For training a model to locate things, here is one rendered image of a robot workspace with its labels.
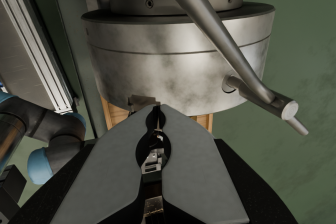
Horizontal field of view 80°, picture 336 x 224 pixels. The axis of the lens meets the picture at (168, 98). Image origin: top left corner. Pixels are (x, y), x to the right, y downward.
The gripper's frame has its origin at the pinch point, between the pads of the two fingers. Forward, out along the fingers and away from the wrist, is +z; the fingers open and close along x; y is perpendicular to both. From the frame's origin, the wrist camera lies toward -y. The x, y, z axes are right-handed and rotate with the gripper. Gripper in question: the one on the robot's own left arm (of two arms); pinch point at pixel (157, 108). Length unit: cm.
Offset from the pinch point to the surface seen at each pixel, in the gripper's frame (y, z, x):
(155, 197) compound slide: 54, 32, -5
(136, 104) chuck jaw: 7.8, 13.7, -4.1
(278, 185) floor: 241, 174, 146
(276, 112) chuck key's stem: 4.6, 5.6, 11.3
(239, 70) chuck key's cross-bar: -1.1, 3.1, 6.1
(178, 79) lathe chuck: 3.2, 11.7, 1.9
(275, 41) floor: 38, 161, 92
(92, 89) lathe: 34, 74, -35
